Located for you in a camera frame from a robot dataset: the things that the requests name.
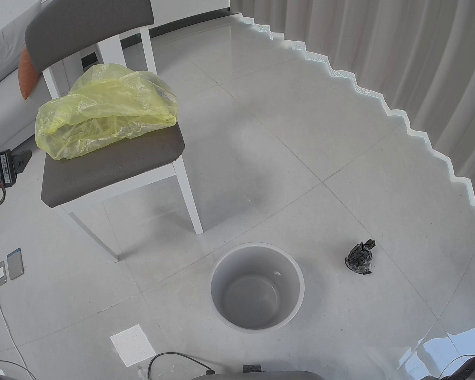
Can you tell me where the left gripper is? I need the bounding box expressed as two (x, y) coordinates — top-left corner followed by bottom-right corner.
(0, 149), (33, 191)

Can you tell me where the grey sofa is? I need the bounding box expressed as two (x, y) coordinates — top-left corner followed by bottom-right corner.
(0, 0), (84, 153)

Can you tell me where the black plastic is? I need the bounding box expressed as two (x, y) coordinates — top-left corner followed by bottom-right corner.
(344, 240), (377, 276)

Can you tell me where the yellow plastic bag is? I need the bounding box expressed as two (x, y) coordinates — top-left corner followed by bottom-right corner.
(35, 64), (179, 161)

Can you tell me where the white trash bin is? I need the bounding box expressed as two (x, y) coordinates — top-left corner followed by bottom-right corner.
(210, 242), (305, 331)

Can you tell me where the beige curtain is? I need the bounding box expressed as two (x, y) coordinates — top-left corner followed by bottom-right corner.
(230, 0), (475, 230)

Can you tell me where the grey and white chair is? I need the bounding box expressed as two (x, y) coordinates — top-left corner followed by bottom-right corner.
(25, 0), (203, 263)

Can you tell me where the orange cushion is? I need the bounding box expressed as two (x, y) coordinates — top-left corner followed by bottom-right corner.
(18, 48), (40, 100)

